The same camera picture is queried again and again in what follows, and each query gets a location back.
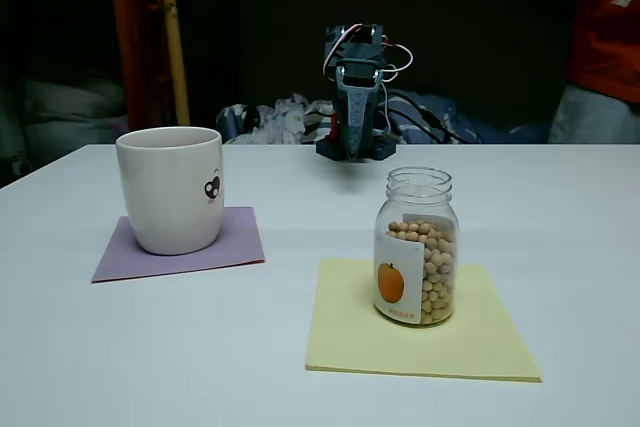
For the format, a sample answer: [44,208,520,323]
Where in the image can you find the grey pillow bundle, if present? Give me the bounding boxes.
[0,66,129,186]

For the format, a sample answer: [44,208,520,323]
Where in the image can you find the yellow paper square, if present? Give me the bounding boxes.
[305,259,544,383]

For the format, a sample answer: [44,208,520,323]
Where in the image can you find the bamboo pole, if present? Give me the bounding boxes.
[157,0,192,127]

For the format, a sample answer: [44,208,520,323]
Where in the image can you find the glass jar of soybeans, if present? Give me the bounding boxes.
[373,166,459,329]

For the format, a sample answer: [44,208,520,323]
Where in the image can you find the feather patterned blue blanket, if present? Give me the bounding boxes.
[215,89,551,146]

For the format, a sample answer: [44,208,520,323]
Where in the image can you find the purple paper square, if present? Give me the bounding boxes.
[90,206,266,284]

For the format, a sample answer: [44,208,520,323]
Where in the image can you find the black cables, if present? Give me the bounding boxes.
[384,89,461,144]

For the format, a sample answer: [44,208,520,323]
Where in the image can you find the orange wooden post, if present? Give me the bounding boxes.
[106,0,174,131]

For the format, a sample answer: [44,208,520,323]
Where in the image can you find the white mug with face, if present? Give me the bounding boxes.
[115,126,226,256]

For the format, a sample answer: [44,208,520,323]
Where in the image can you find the person in orange shirt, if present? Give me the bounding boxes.
[547,0,640,144]

